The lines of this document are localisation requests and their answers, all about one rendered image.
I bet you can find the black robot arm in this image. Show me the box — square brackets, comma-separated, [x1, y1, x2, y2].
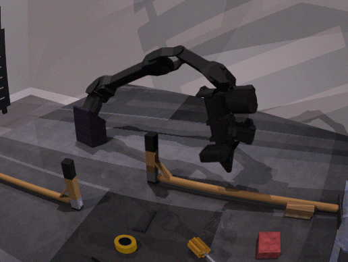
[81, 45, 258, 145]

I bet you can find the brown rectangular block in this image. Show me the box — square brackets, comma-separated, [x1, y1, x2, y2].
[285, 201, 315, 219]

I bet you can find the red block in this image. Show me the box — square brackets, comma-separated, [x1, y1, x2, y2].
[256, 232, 281, 259]

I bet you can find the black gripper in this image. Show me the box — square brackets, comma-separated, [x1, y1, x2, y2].
[199, 112, 240, 173]

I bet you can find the yellow ring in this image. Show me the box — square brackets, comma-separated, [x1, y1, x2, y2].
[114, 234, 137, 254]

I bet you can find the black l-shaped rod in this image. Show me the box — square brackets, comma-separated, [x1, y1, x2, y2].
[132, 211, 156, 233]

